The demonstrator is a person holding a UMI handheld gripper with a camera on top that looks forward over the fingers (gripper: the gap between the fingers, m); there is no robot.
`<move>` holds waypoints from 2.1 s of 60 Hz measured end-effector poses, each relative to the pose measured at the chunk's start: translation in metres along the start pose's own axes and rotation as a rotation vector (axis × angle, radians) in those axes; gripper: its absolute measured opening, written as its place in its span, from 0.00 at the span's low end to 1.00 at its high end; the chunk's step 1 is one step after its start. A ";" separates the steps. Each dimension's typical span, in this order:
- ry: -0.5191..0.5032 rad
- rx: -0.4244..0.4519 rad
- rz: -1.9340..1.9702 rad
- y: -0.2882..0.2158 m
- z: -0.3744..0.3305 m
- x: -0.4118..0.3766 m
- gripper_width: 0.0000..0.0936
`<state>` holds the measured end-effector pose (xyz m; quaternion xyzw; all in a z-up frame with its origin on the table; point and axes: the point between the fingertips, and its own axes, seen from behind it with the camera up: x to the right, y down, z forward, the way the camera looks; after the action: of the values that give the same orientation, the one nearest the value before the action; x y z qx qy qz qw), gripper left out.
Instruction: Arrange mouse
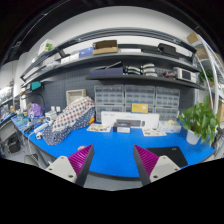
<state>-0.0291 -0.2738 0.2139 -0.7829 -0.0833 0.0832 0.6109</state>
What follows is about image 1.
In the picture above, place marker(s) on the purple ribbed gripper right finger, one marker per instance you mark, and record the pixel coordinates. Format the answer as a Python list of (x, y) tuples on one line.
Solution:
[(152, 167)]

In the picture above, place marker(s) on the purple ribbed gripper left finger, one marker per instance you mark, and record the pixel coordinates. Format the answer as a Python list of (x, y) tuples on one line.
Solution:
[(74, 168)]

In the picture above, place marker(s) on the printed paper sheet right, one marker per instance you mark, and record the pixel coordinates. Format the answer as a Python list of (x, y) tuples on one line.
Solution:
[(153, 133)]

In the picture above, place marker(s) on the printed paper sheet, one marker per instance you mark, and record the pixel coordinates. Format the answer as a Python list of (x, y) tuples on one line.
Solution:
[(153, 133), (99, 128)]

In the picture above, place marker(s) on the blue table mat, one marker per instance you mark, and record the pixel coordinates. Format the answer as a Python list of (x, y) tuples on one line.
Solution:
[(114, 151)]

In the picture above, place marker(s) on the printed paper sheet left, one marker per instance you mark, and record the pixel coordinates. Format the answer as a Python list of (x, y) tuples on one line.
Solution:
[(99, 128)]

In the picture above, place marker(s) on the white keyboard box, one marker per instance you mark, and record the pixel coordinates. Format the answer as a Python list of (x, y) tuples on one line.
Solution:
[(136, 120)]

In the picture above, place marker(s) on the small black white box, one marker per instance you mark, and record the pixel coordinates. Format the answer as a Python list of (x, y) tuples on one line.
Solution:
[(121, 127)]

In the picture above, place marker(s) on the patterned fabric bundle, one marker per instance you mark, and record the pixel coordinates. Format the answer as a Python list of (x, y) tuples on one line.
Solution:
[(78, 114)]

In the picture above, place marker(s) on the white power strip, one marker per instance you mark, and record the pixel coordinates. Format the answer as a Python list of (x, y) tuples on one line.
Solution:
[(41, 127)]

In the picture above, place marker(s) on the yellow small box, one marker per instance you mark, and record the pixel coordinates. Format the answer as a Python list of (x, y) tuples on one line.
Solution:
[(139, 108)]

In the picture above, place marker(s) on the grey drawer organiser cabinet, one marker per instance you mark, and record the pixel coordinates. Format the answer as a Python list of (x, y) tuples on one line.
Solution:
[(119, 98)]

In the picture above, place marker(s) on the purple bag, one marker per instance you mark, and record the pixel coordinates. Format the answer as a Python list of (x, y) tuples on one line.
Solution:
[(35, 110)]

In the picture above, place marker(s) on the white framed pegboard crate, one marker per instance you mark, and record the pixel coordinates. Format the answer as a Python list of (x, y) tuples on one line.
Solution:
[(72, 95)]

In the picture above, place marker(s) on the green potted plant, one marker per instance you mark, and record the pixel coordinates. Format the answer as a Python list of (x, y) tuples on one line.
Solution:
[(200, 122)]

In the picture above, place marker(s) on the white device on shelf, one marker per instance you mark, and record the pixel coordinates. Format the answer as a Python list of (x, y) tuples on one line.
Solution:
[(185, 75)]

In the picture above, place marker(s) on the black case on shelf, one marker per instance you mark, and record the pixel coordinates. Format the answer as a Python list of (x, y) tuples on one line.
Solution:
[(168, 50)]

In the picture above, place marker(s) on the brown cardboard box on shelf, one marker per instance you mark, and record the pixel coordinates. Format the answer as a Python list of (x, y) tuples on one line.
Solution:
[(105, 46)]

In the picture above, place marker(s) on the white green box top shelf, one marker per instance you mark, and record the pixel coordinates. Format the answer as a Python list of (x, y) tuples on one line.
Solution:
[(46, 46)]

